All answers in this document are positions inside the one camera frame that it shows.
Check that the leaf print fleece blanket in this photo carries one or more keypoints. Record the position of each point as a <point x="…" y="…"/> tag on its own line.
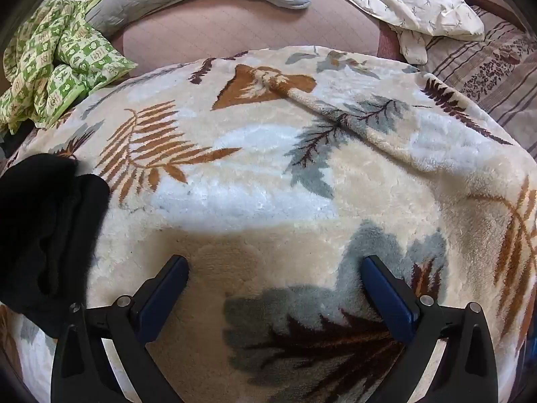
<point x="268" y="201"/>

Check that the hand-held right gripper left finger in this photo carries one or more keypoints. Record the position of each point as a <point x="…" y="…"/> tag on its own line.
<point x="164" y="294"/>

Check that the green patterned quilt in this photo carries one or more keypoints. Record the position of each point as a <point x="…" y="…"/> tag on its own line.
<point x="58" y="63"/>

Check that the white leaf print pillow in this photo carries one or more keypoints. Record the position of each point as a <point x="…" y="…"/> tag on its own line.
<point x="415" y="4"/>

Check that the brown bed mat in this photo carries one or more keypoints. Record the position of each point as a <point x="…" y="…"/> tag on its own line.
<point x="251" y="25"/>

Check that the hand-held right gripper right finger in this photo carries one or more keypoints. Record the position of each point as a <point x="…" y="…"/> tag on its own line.
<point x="388" y="298"/>

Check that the black pants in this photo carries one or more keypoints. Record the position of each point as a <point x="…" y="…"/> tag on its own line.
<point x="46" y="235"/>

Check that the striped floral pillow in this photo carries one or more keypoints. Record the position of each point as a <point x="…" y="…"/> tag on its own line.
<point x="491" y="67"/>

